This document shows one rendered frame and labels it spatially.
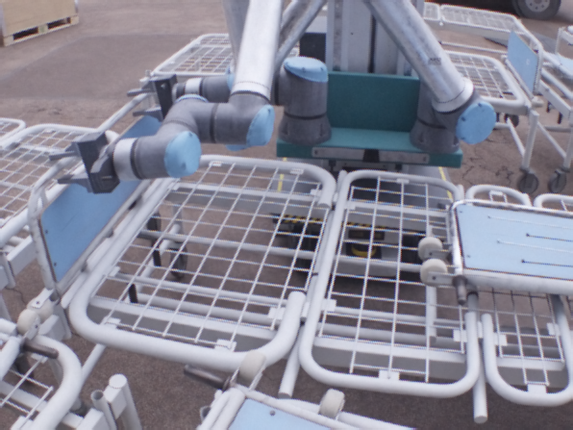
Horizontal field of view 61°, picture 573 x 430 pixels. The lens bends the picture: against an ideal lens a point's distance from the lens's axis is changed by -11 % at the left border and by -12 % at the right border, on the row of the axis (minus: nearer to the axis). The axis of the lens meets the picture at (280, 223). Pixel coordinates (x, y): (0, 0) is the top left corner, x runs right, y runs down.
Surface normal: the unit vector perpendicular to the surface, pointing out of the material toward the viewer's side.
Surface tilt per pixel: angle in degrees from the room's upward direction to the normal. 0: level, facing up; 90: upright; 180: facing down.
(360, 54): 90
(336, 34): 90
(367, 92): 90
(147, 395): 0
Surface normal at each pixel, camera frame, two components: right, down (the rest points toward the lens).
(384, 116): -0.09, 0.54
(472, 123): 0.28, 0.58
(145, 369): 0.00, -0.84
